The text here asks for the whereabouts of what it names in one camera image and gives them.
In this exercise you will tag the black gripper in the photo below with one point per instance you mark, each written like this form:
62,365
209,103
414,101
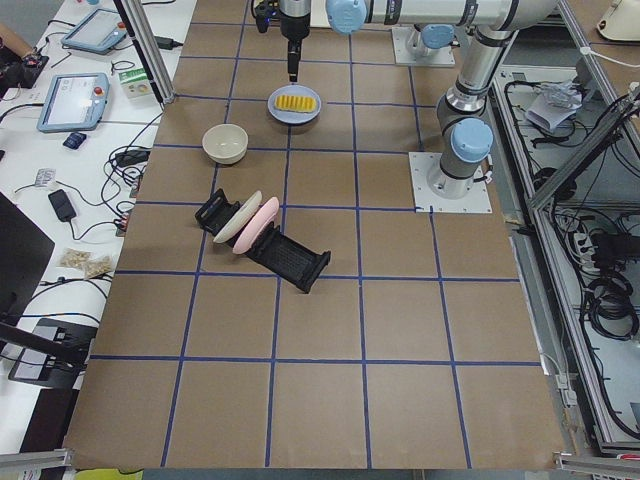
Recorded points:
293,24

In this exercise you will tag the ridged yellow bread roll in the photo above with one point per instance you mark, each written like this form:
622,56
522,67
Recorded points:
295,103

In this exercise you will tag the blue plate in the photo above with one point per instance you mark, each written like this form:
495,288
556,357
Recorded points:
293,118

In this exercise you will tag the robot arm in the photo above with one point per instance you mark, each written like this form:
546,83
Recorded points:
347,17
467,138

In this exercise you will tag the cream plate in rack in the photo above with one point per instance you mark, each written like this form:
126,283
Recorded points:
240,219

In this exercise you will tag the pink plate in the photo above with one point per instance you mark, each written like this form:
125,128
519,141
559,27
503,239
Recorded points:
263,217

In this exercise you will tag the black plate rack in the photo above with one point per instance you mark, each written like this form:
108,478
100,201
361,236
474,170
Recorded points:
273,250

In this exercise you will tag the cream bowl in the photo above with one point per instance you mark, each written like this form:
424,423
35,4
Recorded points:
225,144

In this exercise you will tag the black power adapter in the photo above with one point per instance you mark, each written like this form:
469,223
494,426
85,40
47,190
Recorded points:
167,43

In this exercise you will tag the green white carton box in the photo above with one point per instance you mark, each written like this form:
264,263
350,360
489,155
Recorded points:
135,83

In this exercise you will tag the teach pendant tablet far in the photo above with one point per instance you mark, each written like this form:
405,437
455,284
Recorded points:
98,32

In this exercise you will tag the teach pendant tablet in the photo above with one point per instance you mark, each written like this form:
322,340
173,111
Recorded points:
98,32
74,102

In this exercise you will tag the teach pendant tablet near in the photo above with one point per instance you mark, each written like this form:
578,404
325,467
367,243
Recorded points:
74,102

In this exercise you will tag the black phone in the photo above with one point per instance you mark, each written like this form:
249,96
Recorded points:
62,205

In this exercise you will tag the black monitor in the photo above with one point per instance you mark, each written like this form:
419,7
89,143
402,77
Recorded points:
25,254

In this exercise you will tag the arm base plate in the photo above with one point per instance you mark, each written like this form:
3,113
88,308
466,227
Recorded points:
427,45
434,192

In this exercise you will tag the aluminium frame post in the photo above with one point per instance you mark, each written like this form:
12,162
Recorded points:
139,30

